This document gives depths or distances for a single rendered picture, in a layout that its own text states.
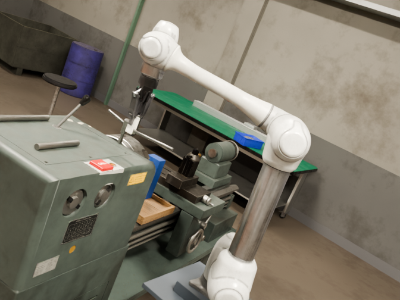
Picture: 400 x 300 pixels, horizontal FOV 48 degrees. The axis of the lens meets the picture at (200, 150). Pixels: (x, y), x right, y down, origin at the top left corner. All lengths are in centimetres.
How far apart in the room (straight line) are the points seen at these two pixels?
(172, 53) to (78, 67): 614
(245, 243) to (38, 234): 71
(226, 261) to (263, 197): 28
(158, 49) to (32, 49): 649
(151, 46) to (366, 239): 476
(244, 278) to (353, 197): 426
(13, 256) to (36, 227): 13
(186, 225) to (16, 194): 125
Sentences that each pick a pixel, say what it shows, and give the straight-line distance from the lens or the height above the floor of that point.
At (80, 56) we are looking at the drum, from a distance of 763.
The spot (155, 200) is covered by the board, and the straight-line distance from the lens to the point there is 244.
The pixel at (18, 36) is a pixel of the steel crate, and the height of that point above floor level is 61.
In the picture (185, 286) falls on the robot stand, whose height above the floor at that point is 80.
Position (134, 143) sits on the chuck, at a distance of 203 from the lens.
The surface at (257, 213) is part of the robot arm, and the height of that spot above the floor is 128.
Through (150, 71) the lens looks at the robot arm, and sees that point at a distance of 172.
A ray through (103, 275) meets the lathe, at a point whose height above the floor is 75.
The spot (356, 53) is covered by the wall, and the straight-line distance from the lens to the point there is 597.
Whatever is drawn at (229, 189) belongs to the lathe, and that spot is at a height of 86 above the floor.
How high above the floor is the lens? 180
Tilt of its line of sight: 14 degrees down
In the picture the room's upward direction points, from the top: 23 degrees clockwise
